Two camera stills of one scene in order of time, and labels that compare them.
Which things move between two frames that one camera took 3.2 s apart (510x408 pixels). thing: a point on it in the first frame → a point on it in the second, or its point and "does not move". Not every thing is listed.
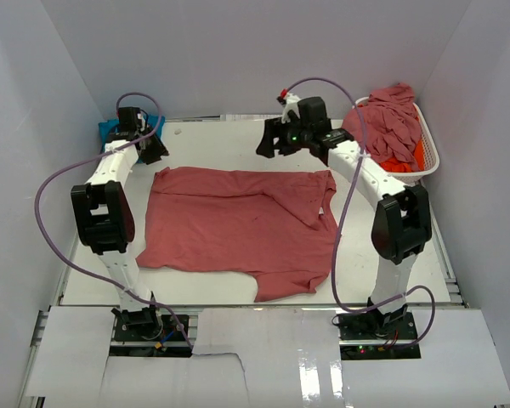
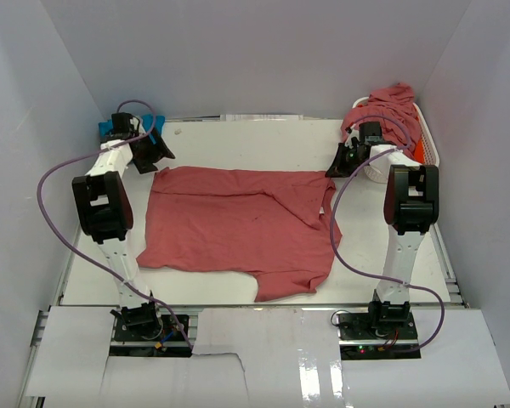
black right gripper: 274,129 → 338,168
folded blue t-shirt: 156,122 does not move
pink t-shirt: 274,227 does not move
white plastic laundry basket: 430,155 does not move
